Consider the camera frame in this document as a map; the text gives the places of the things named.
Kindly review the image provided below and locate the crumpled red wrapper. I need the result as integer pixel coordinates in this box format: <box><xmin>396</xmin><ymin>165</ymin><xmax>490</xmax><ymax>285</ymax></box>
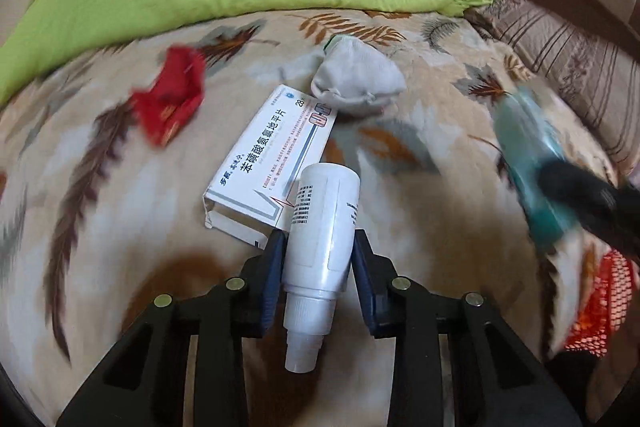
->
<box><xmin>129</xmin><ymin>46</ymin><xmax>208</xmax><ymax>148</ymax></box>

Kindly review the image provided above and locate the leaf print blanket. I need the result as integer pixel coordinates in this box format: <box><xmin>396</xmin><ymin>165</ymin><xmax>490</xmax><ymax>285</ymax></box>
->
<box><xmin>0</xmin><ymin>2</ymin><xmax>640</xmax><ymax>427</ymax></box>

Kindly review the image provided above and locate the red mesh basket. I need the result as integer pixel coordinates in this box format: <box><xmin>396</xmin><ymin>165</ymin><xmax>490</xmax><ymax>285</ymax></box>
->
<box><xmin>562</xmin><ymin>247</ymin><xmax>640</xmax><ymax>358</ymax></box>

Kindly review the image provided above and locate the white medicine box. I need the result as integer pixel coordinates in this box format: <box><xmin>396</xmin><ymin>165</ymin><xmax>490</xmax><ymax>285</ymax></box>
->
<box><xmin>202</xmin><ymin>83</ymin><xmax>340</xmax><ymax>250</ymax></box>

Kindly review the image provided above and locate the teal tube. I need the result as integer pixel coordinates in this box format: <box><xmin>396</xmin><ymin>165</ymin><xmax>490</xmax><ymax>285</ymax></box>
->
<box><xmin>492</xmin><ymin>86</ymin><xmax>583</xmax><ymax>253</ymax></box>

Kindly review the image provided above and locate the brown striped pillow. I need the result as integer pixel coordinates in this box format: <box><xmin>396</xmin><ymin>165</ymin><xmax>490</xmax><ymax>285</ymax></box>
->
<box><xmin>465</xmin><ymin>0</ymin><xmax>640</xmax><ymax>168</ymax></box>

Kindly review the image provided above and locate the grey sock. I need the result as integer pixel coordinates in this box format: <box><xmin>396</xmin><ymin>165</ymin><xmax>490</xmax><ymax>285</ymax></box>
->
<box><xmin>310</xmin><ymin>34</ymin><xmax>407</xmax><ymax>116</ymax></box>

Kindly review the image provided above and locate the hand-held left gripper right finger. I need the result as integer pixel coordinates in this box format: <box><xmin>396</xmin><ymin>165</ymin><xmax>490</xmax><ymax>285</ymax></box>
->
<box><xmin>351</xmin><ymin>228</ymin><xmax>583</xmax><ymax>427</ymax></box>

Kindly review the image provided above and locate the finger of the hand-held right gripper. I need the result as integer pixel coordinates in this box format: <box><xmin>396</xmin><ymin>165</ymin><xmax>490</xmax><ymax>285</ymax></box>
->
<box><xmin>537</xmin><ymin>159</ymin><xmax>640</xmax><ymax>253</ymax></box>

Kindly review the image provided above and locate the white spray bottle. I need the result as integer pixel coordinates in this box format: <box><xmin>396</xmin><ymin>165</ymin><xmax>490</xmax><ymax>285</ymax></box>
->
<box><xmin>281</xmin><ymin>163</ymin><xmax>362</xmax><ymax>375</ymax></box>

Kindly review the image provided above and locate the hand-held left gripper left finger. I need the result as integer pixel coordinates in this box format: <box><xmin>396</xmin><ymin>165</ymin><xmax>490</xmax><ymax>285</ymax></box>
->
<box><xmin>56</xmin><ymin>229</ymin><xmax>288</xmax><ymax>427</ymax></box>

